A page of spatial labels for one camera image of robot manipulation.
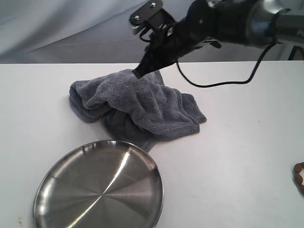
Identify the grey-blue fluffy towel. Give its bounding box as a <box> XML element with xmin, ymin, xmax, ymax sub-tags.
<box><xmin>69</xmin><ymin>69</ymin><xmax>207</xmax><ymax>152</ymax></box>

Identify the brown wooden bead bracelet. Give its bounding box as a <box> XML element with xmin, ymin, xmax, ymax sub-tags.
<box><xmin>293</xmin><ymin>162</ymin><xmax>304</xmax><ymax>190</ymax></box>

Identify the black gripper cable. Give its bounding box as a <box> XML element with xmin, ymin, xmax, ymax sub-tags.
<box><xmin>174</xmin><ymin>35</ymin><xmax>282</xmax><ymax>88</ymax></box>

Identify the grey fabric backdrop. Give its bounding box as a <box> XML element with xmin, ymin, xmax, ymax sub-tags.
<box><xmin>0</xmin><ymin>0</ymin><xmax>292</xmax><ymax>64</ymax></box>

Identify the round stainless steel plate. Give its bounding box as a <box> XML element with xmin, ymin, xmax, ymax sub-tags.
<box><xmin>33</xmin><ymin>140</ymin><xmax>164</xmax><ymax>228</ymax></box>

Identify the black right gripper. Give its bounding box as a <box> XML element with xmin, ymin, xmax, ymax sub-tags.
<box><xmin>129</xmin><ymin>0</ymin><xmax>252</xmax><ymax>77</ymax></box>

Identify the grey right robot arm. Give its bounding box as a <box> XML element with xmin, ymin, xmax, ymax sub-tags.
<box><xmin>129</xmin><ymin>0</ymin><xmax>304</xmax><ymax>77</ymax></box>

